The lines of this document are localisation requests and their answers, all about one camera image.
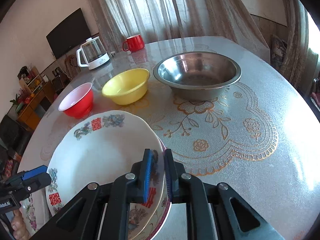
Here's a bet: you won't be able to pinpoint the large purple floral plate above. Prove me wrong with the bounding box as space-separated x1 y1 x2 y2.
127 139 173 240

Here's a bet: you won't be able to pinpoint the wooden sideboard cabinet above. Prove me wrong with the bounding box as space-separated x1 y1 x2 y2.
12 66 56 131

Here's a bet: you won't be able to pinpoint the red plastic bowl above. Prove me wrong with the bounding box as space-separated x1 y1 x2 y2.
58 82 93 119

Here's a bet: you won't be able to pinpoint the small white rose plate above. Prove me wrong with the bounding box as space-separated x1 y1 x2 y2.
20 191 49 236

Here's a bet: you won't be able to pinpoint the black wall television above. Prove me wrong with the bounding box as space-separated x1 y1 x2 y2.
46 8 91 59

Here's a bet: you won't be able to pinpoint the white glass electric kettle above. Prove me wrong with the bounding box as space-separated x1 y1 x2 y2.
76 36 110 70

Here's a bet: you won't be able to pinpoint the white plate red characters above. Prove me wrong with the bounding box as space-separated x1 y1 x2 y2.
45 110 167 240

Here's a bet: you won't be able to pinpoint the red mug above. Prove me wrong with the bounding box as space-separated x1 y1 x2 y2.
122 34 145 52

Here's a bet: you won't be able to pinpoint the side window curtain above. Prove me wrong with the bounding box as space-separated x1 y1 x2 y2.
279 0 311 89

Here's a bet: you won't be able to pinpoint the dark wooden chair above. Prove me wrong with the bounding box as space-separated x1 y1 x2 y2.
309 77 319 120

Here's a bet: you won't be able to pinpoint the yellow plastic bowl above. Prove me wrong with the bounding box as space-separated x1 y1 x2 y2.
101 68 150 105

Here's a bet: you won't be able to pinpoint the left hand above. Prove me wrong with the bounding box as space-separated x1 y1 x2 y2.
11 210 30 240

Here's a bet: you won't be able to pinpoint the beige sheer curtain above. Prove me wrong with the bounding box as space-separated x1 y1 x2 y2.
88 0 270 62

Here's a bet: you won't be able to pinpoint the stainless steel bowl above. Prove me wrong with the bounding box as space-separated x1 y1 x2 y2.
153 51 242 101

